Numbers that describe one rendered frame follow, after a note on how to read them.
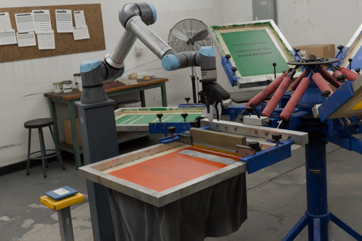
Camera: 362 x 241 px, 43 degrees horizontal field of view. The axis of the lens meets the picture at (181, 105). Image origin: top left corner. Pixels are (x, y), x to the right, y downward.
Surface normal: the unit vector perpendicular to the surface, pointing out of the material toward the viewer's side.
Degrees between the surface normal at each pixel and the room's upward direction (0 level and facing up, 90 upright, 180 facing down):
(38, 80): 90
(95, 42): 90
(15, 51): 90
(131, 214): 93
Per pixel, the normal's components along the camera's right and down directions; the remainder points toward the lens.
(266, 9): -0.75, 0.18
